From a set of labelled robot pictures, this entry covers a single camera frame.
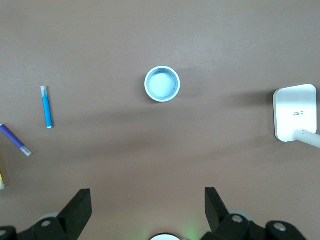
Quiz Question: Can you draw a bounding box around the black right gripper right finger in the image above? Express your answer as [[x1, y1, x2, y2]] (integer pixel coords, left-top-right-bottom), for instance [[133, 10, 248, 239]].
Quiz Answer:
[[199, 186, 310, 240]]

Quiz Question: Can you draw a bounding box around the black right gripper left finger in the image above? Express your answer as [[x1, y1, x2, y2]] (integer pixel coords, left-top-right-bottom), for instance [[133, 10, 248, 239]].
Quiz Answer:
[[0, 188, 93, 240]]

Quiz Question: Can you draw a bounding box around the blue marker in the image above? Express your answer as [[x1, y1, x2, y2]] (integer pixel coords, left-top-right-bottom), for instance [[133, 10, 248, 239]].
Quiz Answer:
[[40, 85, 54, 129]]

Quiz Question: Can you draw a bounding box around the yellow marker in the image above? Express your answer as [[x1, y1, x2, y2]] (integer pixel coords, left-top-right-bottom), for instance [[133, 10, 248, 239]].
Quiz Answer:
[[0, 149, 11, 191]]

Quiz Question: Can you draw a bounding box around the purple marker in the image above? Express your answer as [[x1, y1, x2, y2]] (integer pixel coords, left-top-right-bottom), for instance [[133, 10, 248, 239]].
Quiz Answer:
[[0, 123, 33, 158]]

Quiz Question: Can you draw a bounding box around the blue mesh cup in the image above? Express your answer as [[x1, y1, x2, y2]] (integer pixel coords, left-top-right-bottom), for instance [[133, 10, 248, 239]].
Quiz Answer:
[[144, 65, 181, 103]]

